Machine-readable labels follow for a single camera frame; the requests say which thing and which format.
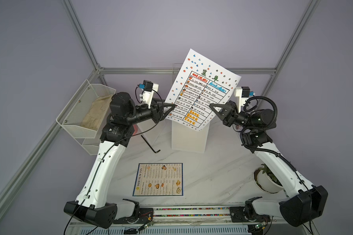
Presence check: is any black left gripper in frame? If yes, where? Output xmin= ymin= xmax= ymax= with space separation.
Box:
xmin=126 ymin=100 xmax=175 ymax=127

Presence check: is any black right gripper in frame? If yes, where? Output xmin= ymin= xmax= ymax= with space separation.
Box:
xmin=211 ymin=102 xmax=256 ymax=133

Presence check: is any large white board front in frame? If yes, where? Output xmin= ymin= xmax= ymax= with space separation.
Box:
xmin=171 ymin=122 xmax=210 ymax=154

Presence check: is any dotted table price menu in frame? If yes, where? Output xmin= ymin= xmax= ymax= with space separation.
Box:
xmin=165 ymin=49 xmax=241 ymax=131

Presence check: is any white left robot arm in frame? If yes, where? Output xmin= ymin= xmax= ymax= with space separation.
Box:
xmin=64 ymin=92 xmax=176 ymax=229

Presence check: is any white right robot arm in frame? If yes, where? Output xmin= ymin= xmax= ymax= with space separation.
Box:
xmin=209 ymin=96 xmax=328 ymax=227

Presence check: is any black allen key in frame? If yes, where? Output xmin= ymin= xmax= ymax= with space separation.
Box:
xmin=141 ymin=135 xmax=161 ymax=154

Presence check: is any large dim sum menu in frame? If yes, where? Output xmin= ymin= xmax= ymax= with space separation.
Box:
xmin=132 ymin=163 xmax=184 ymax=197

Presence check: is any beige cloth in shelf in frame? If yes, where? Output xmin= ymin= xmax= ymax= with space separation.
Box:
xmin=80 ymin=95 xmax=113 ymax=131

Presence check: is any potted green plant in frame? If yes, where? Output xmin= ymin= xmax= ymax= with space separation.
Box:
xmin=254 ymin=164 xmax=284 ymax=194

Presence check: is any lower white mesh shelf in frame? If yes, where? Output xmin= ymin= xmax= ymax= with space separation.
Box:
xmin=76 ymin=137 xmax=101 ymax=156

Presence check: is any white mesh shelf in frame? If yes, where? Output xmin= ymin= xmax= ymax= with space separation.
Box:
xmin=76 ymin=137 xmax=101 ymax=156
xmin=56 ymin=80 xmax=116 ymax=139

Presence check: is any upper white mesh shelf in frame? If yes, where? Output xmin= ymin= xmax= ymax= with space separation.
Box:
xmin=56 ymin=80 xmax=116 ymax=139

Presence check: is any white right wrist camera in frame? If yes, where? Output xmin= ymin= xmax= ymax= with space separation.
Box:
xmin=234 ymin=87 xmax=255 ymax=110

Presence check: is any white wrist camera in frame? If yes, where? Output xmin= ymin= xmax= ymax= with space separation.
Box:
xmin=234 ymin=87 xmax=255 ymax=110
xmin=138 ymin=80 xmax=159 ymax=109

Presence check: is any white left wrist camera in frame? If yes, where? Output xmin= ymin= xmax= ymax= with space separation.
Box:
xmin=138 ymin=80 xmax=159 ymax=109

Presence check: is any white wire wall basket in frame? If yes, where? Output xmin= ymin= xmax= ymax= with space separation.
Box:
xmin=172 ymin=63 xmax=183 ymax=84

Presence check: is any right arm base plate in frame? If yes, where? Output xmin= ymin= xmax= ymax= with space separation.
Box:
xmin=229 ymin=197 xmax=271 ymax=224

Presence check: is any aluminium front rail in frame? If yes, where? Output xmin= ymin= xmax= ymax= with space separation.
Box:
xmin=67 ymin=203 xmax=312 ymax=227

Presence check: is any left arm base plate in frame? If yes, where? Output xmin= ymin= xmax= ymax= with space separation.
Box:
xmin=112 ymin=199 xmax=154 ymax=224

